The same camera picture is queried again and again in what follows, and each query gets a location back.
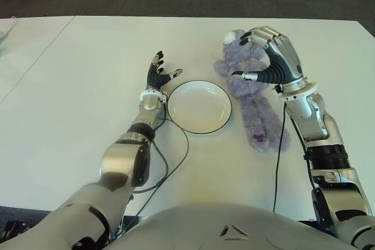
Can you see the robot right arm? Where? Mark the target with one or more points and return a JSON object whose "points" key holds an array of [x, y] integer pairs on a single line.
{"points": [[316, 121]]}

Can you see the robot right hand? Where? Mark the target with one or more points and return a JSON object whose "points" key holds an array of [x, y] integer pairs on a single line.
{"points": [[285, 62]]}

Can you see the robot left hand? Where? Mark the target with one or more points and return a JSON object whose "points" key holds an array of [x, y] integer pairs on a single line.
{"points": [[156, 78]]}

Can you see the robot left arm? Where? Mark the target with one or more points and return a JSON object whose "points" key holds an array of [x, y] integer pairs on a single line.
{"points": [[120, 156]]}

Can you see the black equipment under table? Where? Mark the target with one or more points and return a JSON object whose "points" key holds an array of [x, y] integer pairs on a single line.
{"points": [[14, 231]]}

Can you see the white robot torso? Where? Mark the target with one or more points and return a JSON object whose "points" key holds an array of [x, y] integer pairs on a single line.
{"points": [[234, 229]]}

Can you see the clear plastic bag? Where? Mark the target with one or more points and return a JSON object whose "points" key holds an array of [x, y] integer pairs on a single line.
{"points": [[6, 39]]}

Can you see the purple plush doll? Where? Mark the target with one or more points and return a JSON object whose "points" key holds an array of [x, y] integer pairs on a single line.
{"points": [[255, 106]]}

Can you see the white plate with black rim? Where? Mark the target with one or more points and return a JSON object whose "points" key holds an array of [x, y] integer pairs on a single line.
{"points": [[200, 109]]}

